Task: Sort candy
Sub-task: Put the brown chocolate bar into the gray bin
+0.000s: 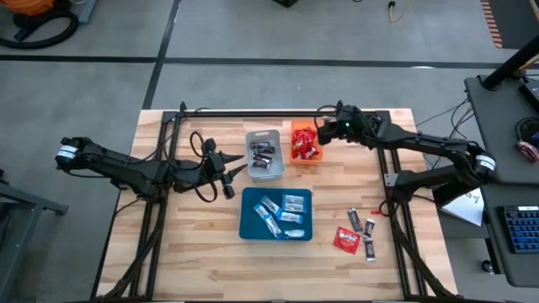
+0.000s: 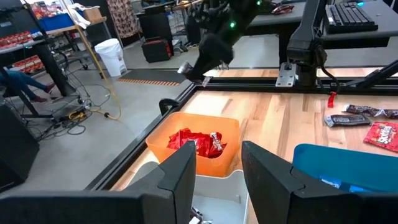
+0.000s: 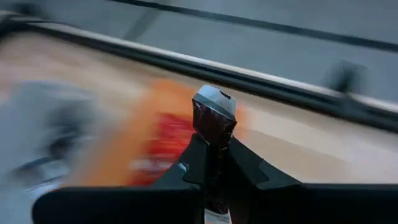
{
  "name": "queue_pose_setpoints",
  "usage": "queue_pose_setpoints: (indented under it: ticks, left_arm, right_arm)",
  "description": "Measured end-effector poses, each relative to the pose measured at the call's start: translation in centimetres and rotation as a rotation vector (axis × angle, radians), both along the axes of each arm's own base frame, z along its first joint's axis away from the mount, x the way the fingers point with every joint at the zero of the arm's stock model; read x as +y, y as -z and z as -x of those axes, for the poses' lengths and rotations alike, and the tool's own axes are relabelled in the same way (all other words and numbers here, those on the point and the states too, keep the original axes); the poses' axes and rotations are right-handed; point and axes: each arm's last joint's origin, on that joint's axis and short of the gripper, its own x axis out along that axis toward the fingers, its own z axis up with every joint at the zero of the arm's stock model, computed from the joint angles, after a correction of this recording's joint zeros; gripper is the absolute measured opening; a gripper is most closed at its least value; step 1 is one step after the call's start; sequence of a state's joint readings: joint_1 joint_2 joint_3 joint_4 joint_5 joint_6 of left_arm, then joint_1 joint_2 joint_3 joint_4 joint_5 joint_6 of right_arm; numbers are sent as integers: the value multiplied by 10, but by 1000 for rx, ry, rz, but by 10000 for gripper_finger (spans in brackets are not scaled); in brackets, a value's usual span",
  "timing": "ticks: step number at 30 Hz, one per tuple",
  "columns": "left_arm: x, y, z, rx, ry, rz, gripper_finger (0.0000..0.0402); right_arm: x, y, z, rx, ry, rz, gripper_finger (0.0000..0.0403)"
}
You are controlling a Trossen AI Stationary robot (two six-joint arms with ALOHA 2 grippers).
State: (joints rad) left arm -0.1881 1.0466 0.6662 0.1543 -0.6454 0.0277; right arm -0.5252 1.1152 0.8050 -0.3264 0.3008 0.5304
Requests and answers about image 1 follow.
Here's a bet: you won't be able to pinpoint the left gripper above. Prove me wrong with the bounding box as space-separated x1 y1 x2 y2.
195 139 249 200

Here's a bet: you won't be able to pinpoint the orange plastic bin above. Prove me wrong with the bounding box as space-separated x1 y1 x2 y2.
290 120 324 165

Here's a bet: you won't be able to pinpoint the white plastic bin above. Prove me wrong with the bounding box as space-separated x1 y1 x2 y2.
245 129 286 183

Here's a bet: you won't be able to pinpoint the blue plastic bin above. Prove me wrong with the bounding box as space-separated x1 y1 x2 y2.
238 187 314 242

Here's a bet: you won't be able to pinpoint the white paper sheet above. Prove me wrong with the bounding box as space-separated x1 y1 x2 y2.
441 187 485 227

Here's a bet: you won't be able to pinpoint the grey desk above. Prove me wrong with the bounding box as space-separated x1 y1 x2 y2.
479 181 539 289
464 74 539 186

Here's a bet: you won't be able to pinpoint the black pole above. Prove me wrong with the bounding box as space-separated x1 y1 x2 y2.
482 35 539 91

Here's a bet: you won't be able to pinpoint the black desk device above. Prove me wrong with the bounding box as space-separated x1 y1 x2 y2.
518 79 539 114

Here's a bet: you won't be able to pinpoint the grey floor attachment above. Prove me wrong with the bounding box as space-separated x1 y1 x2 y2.
77 0 99 24

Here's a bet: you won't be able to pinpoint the grey metal cart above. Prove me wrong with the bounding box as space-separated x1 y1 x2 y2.
0 167 70 302

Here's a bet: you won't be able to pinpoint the backlit black keyboard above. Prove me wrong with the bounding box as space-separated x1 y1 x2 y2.
500 205 539 254

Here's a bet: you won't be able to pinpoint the black mat striped edge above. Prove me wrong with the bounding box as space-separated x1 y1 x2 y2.
479 0 539 50

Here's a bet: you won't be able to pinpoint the orange vacuum cleaner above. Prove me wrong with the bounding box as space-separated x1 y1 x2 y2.
2 0 56 17

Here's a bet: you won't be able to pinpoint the black looped cable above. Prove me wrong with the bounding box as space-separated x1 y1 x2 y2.
189 130 207 159
194 181 219 203
314 104 342 121

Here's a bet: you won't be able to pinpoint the black floor cables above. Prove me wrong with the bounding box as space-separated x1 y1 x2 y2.
414 97 477 146

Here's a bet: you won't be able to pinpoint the yellow cable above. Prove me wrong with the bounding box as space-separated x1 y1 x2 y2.
387 0 412 24

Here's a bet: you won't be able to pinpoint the black cable coil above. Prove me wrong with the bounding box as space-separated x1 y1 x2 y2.
514 116 539 142

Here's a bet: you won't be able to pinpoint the red white cable bundle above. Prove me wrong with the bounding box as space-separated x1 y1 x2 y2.
516 140 539 163

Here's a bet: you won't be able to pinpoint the black vacuum hose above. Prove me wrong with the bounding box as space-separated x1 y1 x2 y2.
0 8 81 51

